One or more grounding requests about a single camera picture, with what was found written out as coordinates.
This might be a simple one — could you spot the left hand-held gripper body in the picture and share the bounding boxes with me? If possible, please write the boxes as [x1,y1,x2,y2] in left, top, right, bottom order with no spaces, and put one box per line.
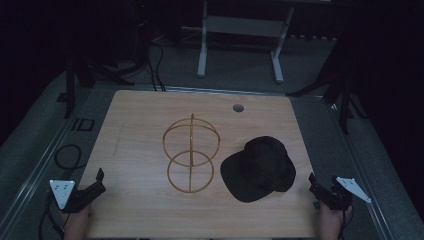
[49,179,92,214]

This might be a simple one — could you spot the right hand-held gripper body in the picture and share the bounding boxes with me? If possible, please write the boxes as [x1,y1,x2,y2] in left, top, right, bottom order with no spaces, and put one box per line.
[320,175,372,211]

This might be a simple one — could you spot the black baseball cap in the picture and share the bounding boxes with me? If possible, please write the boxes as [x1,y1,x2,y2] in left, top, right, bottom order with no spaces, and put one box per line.
[219,135,297,204]

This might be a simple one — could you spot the gold wire hat stand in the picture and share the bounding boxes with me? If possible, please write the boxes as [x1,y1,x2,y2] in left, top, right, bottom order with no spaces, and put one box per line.
[162,112,222,194]

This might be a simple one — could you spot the person's right hand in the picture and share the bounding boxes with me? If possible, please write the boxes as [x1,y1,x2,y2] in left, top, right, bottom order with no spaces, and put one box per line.
[317,202,354,240]

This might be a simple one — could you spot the person's left hand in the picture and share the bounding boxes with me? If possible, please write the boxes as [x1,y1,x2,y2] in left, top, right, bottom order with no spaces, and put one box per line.
[60,203,92,240]

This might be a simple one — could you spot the black metal stand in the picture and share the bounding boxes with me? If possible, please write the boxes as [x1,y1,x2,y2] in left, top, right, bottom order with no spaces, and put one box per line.
[63,49,136,120]
[285,63,369,136]

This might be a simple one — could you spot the black looped floor cable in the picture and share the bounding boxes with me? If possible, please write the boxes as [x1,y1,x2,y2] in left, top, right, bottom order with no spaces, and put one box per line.
[53,143,83,172]

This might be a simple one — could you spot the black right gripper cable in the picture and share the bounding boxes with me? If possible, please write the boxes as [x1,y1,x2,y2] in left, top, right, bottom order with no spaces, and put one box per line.
[337,207,355,240]

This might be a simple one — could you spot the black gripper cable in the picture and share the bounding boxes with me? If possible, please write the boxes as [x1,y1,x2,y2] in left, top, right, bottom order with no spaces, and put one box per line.
[37,191,69,240]
[337,207,355,240]

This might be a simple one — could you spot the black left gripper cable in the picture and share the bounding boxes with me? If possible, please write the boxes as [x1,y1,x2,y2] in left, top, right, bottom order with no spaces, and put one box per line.
[37,191,69,240]

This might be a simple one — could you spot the black hanging floor cables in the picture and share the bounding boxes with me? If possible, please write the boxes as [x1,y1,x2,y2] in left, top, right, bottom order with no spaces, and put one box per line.
[146,33,168,93]

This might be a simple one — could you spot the white metal desk frame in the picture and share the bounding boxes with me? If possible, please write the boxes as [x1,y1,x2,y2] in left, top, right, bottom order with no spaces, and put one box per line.
[196,0,296,84]

